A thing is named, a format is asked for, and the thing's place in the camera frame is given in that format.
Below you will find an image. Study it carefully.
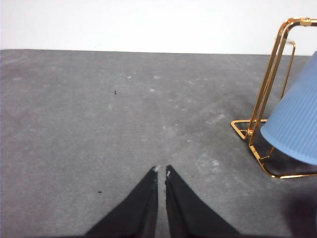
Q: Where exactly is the tilted blue ribbed cup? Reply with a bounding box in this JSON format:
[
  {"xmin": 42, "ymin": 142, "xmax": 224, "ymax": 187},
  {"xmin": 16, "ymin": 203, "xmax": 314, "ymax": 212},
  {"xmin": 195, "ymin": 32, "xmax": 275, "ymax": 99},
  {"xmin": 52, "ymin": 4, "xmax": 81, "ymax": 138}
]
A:
[{"xmin": 260, "ymin": 51, "xmax": 317, "ymax": 166}]

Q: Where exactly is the gold wire cup rack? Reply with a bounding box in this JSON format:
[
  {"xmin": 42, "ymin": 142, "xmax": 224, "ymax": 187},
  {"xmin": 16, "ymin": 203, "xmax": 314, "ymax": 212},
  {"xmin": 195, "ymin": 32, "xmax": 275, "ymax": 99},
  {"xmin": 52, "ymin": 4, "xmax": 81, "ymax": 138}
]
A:
[{"xmin": 230, "ymin": 16, "xmax": 317, "ymax": 179}]

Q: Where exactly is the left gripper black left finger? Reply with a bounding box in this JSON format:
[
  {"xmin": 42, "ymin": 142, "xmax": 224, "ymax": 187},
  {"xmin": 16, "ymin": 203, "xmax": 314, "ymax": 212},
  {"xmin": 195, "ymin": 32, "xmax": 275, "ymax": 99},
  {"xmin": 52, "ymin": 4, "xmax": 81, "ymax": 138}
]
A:
[{"xmin": 81, "ymin": 166, "xmax": 159, "ymax": 238}]

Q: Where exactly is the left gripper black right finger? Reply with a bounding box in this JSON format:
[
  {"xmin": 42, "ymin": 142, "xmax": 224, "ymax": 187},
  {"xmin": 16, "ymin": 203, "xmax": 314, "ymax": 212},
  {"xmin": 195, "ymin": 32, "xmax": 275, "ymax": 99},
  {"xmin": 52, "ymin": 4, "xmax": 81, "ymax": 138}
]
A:
[{"xmin": 164, "ymin": 164, "xmax": 245, "ymax": 238}]

